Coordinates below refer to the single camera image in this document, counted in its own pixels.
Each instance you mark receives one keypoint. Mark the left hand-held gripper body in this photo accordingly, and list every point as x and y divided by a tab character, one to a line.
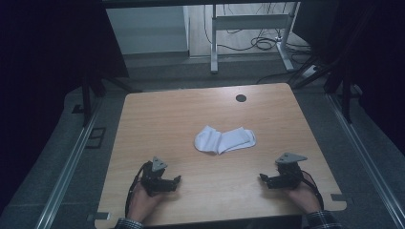
155	178

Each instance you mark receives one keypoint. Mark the black rectangular floor frame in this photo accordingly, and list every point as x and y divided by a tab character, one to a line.
95	137

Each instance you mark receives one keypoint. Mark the grey tape piece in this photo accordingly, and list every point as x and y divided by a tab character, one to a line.
338	197
99	216

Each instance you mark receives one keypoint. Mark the person's left hand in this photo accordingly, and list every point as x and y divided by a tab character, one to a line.
143	203

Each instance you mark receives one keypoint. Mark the white metal desk frame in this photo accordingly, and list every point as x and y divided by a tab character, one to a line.
251	21

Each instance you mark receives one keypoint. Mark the person's right hand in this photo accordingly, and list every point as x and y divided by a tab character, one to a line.
302	197

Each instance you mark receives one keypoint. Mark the white power strip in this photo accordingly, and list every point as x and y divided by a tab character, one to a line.
309	71

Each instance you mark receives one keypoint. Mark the black curtain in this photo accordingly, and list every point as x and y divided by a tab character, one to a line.
47	63
369	47

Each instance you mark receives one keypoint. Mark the black metal stand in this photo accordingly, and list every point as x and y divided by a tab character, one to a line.
90	86
337	76

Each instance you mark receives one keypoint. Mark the aluminium floor rail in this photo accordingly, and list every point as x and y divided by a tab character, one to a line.
366	156
68	168

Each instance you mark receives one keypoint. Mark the white sock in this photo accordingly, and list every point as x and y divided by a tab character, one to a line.
237	139
207	140

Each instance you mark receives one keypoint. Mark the black round table grommet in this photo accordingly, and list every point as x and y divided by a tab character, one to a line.
241	98

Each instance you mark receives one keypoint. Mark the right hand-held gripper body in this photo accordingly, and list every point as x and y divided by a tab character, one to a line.
289	173

